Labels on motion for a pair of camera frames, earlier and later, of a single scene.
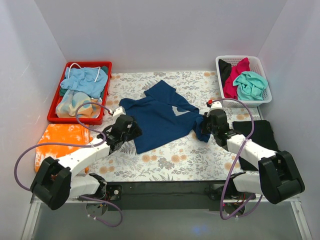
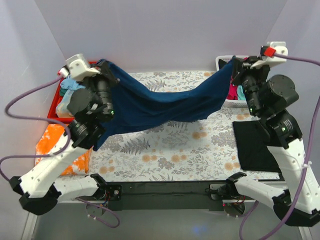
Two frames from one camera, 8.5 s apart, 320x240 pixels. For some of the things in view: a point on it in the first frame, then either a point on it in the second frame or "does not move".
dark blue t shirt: [164, 117] → [138, 106]
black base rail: [205, 196] does not move
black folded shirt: [262, 135] does not move
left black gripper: [135, 129] → [107, 74]
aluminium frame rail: [34, 205] does not move
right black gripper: [206, 125] → [243, 69]
